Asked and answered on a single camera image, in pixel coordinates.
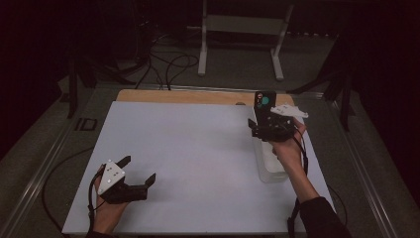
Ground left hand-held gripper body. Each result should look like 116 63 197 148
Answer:
97 160 149 205

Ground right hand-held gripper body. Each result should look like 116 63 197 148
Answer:
251 103 310 144

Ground black phone case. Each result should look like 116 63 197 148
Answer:
254 91 277 128

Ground white long plastic tray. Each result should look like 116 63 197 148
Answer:
252 104 300 183

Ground person's right hand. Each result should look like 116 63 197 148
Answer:
267 117 307 177

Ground person's left hand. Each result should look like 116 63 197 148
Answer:
92 165 131 230

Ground white table mat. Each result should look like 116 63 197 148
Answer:
61 100 344 236

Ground black stand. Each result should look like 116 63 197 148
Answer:
65 54 100 120
286 33 358 133

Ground white metal stand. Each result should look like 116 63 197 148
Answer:
197 0 295 82

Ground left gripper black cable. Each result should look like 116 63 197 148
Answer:
41 147 104 238

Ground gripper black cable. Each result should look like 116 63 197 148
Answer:
41 147 104 238
286 127 349 238

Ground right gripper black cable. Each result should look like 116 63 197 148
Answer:
286 127 349 238

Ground black rectangular floor bracket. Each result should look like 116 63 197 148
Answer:
74 117 99 132

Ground black floor cables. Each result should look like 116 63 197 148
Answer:
133 31 200 92

